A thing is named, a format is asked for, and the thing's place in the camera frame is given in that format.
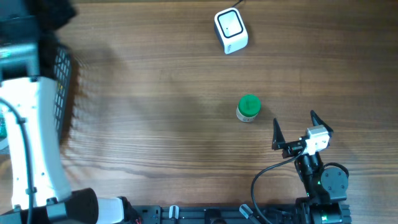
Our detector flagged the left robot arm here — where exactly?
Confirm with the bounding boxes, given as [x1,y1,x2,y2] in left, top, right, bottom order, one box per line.
[1,1,137,223]

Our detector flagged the black right camera cable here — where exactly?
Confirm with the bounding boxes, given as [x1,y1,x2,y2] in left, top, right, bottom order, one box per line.
[250,147,307,224]

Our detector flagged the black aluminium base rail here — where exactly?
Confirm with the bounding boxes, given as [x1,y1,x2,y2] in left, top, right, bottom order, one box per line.
[124,203,352,224]

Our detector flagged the black left camera cable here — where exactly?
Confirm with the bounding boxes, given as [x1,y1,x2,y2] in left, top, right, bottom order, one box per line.
[0,98,35,224]

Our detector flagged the green lid white jar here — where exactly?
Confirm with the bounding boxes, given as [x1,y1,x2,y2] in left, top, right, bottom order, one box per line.
[236,95,261,123]

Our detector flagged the black camera cable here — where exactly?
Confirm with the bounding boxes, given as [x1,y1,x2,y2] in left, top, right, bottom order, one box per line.
[0,98,35,224]
[250,147,307,224]

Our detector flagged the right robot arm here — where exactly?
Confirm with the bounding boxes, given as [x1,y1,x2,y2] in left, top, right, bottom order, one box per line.
[272,111,352,224]

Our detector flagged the white barcode scanner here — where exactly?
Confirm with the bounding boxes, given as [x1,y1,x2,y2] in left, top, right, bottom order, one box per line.
[214,7,248,55]

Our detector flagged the grey plastic mesh basket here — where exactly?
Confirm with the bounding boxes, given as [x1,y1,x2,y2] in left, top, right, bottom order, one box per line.
[53,44,72,140]

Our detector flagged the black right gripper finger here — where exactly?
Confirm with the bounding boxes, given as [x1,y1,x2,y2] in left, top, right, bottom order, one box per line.
[310,110,333,134]
[272,118,285,150]

